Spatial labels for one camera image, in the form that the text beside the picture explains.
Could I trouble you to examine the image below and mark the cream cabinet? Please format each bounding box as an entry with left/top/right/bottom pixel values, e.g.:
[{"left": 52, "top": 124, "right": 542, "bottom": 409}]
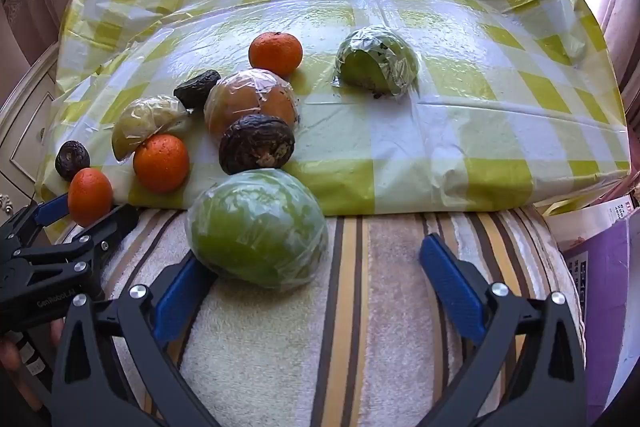
[{"left": 0, "top": 42, "right": 61, "bottom": 218}]

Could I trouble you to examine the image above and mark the person's left hand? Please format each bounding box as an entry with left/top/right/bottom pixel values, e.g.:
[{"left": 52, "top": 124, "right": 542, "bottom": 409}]
[{"left": 0, "top": 337, "right": 41, "bottom": 410}]

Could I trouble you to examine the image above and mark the orange tangerine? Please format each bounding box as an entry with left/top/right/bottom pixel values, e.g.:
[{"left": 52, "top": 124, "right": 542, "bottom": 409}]
[
  {"left": 248, "top": 32, "right": 304, "bottom": 76},
  {"left": 133, "top": 133, "right": 190, "bottom": 194},
  {"left": 67, "top": 167, "right": 114, "bottom": 228}
]

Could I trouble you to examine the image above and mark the plastic-wrapped yellow-green fruit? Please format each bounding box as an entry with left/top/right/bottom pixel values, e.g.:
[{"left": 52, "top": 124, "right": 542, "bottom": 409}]
[{"left": 111, "top": 94, "right": 193, "bottom": 162}]

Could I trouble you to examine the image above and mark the plastic-wrapped brown bun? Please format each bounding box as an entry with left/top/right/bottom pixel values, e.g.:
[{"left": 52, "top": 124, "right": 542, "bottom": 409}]
[{"left": 203, "top": 68, "right": 299, "bottom": 140}]

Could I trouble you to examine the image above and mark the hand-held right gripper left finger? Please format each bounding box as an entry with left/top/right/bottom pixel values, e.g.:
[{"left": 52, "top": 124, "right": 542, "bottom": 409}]
[{"left": 50, "top": 254, "right": 221, "bottom": 427}]

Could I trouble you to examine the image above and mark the plastic-wrapped green fruit with foil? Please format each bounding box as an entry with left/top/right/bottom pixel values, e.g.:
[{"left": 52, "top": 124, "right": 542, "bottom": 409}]
[{"left": 331, "top": 25, "right": 421, "bottom": 96}]

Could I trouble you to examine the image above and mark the striped fabric cushion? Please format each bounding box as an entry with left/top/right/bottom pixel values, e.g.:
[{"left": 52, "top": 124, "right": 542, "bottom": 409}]
[{"left": 55, "top": 202, "right": 586, "bottom": 427}]

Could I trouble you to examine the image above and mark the purple box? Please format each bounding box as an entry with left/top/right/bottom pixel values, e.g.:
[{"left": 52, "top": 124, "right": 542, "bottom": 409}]
[{"left": 560, "top": 207, "right": 640, "bottom": 425}]

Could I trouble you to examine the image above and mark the large plastic-wrapped green fruit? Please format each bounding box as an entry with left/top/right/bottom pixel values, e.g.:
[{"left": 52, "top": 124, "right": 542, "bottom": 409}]
[{"left": 185, "top": 169, "right": 329, "bottom": 290}]

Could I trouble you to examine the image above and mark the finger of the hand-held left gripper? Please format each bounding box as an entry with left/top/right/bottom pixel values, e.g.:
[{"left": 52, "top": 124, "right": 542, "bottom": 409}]
[
  {"left": 14, "top": 204, "right": 141, "bottom": 300},
  {"left": 0, "top": 193, "right": 70, "bottom": 258}
]

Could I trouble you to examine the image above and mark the yellow checked plastic tablecloth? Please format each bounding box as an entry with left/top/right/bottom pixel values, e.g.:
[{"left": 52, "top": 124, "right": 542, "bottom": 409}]
[{"left": 35, "top": 0, "right": 632, "bottom": 220}]

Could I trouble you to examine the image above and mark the large dark wrinkled fruit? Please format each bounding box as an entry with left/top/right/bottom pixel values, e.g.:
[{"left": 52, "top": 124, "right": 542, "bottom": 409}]
[{"left": 218, "top": 115, "right": 296, "bottom": 175}]

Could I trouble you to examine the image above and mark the white cardboard box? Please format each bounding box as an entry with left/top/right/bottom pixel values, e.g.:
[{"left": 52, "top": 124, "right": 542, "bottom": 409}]
[{"left": 542, "top": 194, "right": 636, "bottom": 253}]

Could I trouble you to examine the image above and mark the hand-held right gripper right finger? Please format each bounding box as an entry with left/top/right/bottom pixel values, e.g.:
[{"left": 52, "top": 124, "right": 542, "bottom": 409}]
[{"left": 419, "top": 233, "right": 588, "bottom": 427}]

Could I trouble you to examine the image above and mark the small dark wrinkled fruit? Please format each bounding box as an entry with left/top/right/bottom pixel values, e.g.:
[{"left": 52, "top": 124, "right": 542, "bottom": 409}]
[{"left": 54, "top": 140, "right": 91, "bottom": 181}]

